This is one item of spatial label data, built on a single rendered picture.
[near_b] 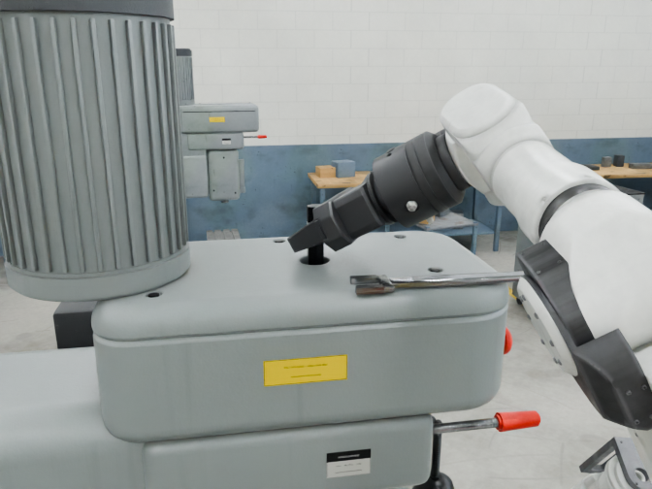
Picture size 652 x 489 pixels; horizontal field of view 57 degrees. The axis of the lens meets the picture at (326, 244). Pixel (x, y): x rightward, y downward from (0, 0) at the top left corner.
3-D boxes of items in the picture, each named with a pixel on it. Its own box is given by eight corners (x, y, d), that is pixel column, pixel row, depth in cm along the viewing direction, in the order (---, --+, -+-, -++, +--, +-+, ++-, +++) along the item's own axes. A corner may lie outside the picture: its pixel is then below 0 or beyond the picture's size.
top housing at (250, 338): (440, 323, 95) (445, 225, 90) (518, 413, 70) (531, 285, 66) (131, 345, 87) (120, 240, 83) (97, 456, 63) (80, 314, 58)
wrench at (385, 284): (554, 271, 70) (555, 264, 70) (572, 282, 67) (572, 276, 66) (349, 281, 67) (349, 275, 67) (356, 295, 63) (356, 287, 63)
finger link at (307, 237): (286, 233, 74) (327, 211, 71) (299, 255, 74) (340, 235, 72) (280, 236, 72) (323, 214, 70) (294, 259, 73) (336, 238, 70)
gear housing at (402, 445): (381, 387, 96) (382, 329, 93) (433, 489, 73) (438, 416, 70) (164, 407, 90) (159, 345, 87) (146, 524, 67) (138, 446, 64)
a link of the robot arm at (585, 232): (457, 174, 54) (547, 281, 37) (563, 117, 53) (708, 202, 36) (498, 262, 59) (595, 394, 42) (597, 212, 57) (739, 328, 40)
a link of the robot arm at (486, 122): (469, 173, 69) (511, 221, 57) (430, 110, 65) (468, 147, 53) (518, 141, 68) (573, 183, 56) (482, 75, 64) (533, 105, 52)
